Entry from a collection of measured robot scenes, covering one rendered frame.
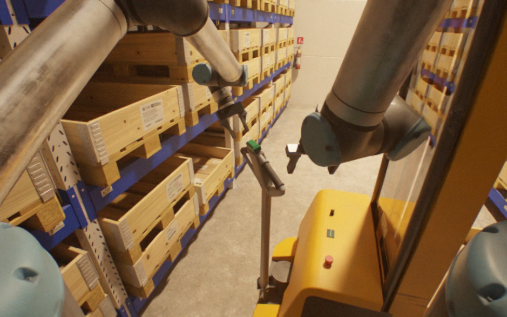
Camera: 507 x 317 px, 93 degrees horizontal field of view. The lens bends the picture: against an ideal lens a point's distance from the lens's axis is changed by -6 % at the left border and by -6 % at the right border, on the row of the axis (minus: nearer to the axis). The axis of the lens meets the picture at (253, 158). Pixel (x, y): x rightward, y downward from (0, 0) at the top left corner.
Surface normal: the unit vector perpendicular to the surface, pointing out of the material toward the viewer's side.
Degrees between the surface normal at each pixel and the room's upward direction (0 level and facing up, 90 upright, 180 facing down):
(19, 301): 63
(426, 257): 90
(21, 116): 71
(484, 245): 22
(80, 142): 90
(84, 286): 90
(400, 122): 54
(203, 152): 90
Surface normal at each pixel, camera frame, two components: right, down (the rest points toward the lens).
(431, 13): 0.10, 0.74
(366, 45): -0.83, 0.32
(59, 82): 0.95, -0.02
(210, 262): 0.00, -0.88
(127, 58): -0.30, 0.44
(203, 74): -0.26, 0.18
